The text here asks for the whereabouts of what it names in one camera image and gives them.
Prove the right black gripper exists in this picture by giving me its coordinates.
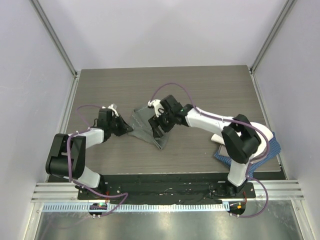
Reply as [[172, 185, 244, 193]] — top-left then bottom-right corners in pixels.
[[148, 109, 176, 139]]

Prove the grey napkin white stitching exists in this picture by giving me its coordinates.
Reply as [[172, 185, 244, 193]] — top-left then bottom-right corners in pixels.
[[128, 105, 169, 150]]

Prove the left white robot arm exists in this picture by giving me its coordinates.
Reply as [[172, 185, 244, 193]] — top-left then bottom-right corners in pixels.
[[45, 106, 133, 200]]

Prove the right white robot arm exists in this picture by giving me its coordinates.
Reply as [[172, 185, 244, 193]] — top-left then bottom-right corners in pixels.
[[147, 95, 262, 198]]

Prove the beige folded cloth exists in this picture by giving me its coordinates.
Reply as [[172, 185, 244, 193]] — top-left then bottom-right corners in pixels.
[[217, 145, 267, 161]]

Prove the white folded cloth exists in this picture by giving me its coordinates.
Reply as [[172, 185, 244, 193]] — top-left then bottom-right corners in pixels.
[[211, 122, 273, 150]]

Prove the blue checkered cloth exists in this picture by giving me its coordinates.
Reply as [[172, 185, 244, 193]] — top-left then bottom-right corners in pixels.
[[214, 132, 281, 178]]

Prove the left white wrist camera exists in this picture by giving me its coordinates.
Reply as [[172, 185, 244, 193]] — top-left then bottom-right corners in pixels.
[[108, 103, 119, 117]]

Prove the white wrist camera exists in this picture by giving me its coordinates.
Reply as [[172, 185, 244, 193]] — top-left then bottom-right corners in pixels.
[[147, 99, 165, 118], [108, 103, 119, 117]]

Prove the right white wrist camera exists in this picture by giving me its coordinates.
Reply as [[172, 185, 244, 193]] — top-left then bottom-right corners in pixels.
[[147, 99, 165, 118]]

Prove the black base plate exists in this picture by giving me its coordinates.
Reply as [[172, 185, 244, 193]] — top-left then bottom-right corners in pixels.
[[47, 173, 256, 204]]

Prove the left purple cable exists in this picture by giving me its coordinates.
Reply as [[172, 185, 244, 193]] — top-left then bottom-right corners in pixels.
[[66, 104, 130, 217]]

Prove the purple cable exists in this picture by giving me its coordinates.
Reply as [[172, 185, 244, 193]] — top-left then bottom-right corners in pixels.
[[151, 82, 270, 218], [66, 104, 130, 217]]

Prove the slotted cable duct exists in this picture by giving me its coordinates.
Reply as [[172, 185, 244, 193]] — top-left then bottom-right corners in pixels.
[[42, 202, 230, 213]]

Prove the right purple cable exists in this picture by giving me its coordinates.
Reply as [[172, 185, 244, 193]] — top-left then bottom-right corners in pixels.
[[151, 82, 270, 218]]

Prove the left aluminium frame post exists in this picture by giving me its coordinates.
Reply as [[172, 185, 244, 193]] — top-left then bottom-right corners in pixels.
[[29, 0, 78, 78]]

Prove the aluminium frame post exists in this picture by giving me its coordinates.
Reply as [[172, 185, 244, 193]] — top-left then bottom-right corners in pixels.
[[249, 0, 297, 74], [29, 0, 78, 78]]

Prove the right aluminium frame post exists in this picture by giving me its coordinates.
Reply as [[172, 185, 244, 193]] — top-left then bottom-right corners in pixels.
[[249, 0, 297, 74]]

